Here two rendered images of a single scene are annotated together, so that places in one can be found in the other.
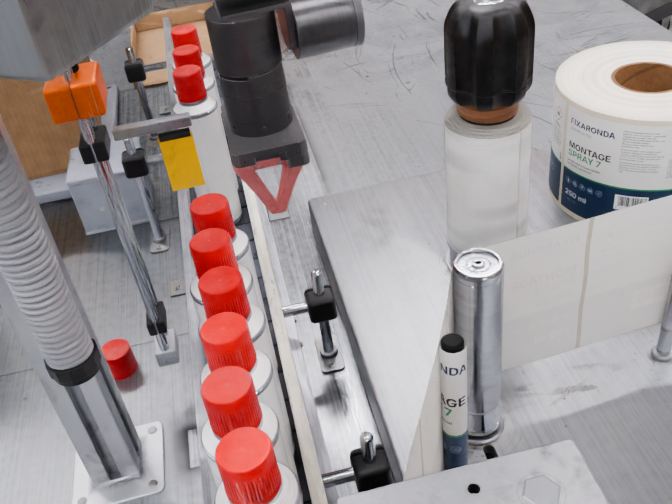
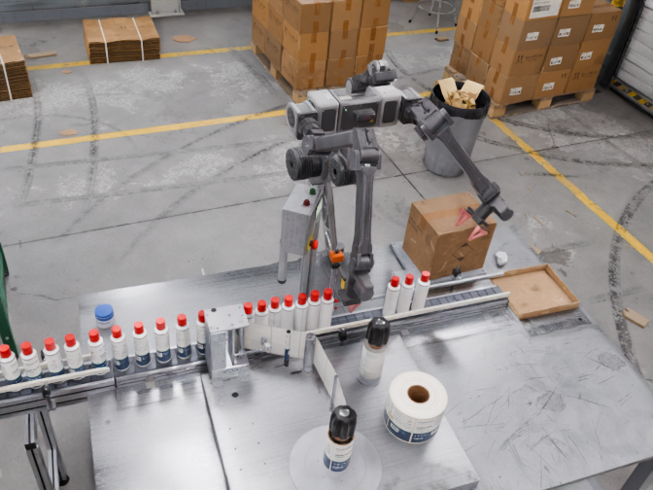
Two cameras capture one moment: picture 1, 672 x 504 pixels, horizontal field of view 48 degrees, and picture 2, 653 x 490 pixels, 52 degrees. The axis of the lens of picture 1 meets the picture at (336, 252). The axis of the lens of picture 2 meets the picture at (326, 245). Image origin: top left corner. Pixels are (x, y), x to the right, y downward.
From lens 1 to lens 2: 220 cm
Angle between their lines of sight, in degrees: 56
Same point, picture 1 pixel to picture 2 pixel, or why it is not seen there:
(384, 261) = not seen: hidden behind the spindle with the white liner
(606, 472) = (293, 391)
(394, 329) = (339, 355)
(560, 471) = (244, 323)
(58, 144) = (422, 264)
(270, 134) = (346, 295)
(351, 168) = (434, 351)
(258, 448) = (261, 304)
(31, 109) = (423, 252)
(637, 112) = (395, 386)
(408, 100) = (490, 368)
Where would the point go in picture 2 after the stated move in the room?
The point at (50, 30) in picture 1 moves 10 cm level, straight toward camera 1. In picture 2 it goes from (283, 246) to (257, 254)
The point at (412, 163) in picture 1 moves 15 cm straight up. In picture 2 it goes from (440, 368) to (448, 343)
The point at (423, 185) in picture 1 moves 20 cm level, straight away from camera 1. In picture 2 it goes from (408, 363) to (459, 364)
